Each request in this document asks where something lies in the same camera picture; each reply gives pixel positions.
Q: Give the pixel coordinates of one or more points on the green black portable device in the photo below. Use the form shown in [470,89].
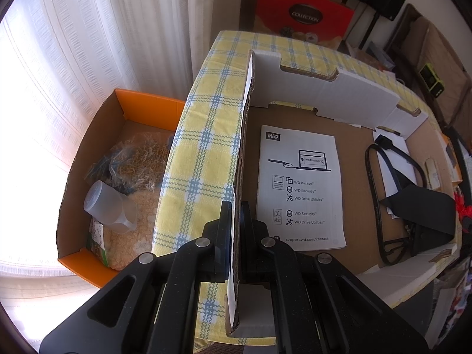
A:
[434,84]

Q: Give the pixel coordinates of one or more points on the white curtain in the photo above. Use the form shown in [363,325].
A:
[60,60]

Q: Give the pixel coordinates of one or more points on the beige pillow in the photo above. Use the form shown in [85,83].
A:
[424,45]

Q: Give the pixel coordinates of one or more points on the orange white hard drive box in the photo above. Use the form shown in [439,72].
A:
[451,159]

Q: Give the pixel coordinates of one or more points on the orange cardboard floor box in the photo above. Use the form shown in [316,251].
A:
[123,115]

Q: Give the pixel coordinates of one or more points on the red collection gift box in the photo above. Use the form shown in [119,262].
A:
[322,22]

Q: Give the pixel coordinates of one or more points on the yellow plaid tablecloth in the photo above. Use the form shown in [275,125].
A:
[200,172]

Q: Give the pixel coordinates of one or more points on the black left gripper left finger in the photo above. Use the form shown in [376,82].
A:
[217,263]

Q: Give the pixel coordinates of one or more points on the bag of dried food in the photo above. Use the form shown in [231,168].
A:
[134,167]

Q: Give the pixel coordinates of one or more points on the white paper booklet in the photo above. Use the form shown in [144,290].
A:
[299,195]

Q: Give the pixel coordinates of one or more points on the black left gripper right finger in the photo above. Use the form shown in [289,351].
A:
[251,265]

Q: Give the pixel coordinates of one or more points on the white cardboard tray box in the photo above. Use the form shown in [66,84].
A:
[354,110]

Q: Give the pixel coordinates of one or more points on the black speaker on stand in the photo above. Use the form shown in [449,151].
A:
[382,8]

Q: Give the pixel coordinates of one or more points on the translucent plastic cup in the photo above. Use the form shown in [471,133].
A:
[111,208]

